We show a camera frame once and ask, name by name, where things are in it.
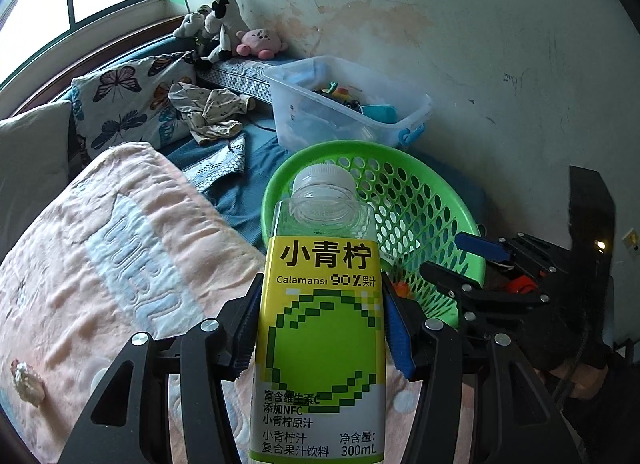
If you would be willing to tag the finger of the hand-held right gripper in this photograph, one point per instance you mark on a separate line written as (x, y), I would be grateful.
(480, 244)
(465, 286)

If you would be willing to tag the black and white cow plush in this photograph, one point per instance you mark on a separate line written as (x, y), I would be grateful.
(220, 29)

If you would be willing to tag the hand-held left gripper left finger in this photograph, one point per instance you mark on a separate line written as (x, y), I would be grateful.
(245, 339)

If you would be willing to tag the pink plush blanket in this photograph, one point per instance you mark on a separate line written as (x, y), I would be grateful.
(75, 269)

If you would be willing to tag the green plastic mesh basket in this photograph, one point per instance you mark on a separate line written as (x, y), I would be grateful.
(425, 194)

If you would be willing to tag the grey plush toy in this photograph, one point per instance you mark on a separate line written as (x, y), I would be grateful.
(190, 26)

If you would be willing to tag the pink round plush toy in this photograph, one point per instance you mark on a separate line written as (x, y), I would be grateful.
(260, 41)

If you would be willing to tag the blue patterned mattress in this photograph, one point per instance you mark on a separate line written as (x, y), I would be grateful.
(240, 74)

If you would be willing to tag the small red orange wrapper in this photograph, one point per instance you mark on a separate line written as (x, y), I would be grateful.
(522, 285)

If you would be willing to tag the clear plastic storage box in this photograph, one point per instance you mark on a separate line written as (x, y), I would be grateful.
(350, 99)

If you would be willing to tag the blue patterned cloth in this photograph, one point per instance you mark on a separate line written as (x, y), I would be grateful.
(220, 164)

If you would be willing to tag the juice bottle with green label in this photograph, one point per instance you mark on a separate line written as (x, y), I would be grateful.
(320, 334)

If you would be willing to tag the plain white pillow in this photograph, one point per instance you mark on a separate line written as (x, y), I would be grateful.
(30, 169)

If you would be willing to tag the person's right hand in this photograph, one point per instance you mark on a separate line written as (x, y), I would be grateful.
(585, 379)

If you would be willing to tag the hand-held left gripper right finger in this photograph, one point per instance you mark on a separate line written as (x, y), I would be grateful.
(400, 334)

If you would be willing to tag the butterfly print pillow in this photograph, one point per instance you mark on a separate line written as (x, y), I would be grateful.
(130, 99)

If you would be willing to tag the crumpled patterned clothing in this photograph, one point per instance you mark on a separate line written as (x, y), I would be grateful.
(210, 111)

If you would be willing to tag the crumpled white tissue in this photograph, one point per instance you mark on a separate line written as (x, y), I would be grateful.
(27, 380)

